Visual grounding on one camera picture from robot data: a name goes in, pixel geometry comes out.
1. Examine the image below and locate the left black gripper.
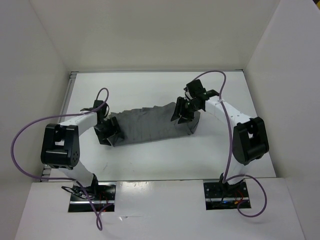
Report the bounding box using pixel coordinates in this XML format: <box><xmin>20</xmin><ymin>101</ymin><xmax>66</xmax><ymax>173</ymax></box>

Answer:
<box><xmin>93</xmin><ymin>116</ymin><xmax>123</xmax><ymax>146</ymax></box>

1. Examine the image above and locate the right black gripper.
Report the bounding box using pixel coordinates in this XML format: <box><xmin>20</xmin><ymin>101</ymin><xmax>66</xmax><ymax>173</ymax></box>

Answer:
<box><xmin>170</xmin><ymin>96</ymin><xmax>201</xmax><ymax>124</ymax></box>

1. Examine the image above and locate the grey pleated skirt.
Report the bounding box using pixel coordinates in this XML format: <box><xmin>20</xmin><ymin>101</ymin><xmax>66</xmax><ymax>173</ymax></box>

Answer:
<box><xmin>107</xmin><ymin>102</ymin><xmax>201</xmax><ymax>147</ymax></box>

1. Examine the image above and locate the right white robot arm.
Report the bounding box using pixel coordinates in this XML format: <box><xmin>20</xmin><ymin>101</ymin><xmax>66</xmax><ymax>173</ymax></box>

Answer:
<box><xmin>171</xmin><ymin>79</ymin><xmax>270</xmax><ymax>197</ymax></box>

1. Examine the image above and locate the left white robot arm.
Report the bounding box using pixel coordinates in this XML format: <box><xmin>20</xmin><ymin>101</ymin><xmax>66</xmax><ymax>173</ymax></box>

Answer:
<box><xmin>40</xmin><ymin>100</ymin><xmax>124</xmax><ymax>200</ymax></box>

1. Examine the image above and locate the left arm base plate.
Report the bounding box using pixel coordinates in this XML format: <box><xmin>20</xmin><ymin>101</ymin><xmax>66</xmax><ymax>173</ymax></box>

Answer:
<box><xmin>61</xmin><ymin>182</ymin><xmax>117</xmax><ymax>213</ymax></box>

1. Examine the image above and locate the aluminium table edge rail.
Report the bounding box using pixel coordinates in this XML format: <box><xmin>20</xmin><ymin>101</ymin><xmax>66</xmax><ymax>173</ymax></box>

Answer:
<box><xmin>40</xmin><ymin>71</ymin><xmax>80</xmax><ymax>170</ymax></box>

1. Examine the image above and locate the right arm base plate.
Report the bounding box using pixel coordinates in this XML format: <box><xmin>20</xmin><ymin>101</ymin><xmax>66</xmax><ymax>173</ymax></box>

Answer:
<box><xmin>203</xmin><ymin>175</ymin><xmax>251</xmax><ymax>211</ymax></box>

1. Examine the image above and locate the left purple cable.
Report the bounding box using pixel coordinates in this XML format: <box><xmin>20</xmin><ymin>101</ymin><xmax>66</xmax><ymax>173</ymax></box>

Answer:
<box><xmin>11</xmin><ymin>87</ymin><xmax>111</xmax><ymax>231</ymax></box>

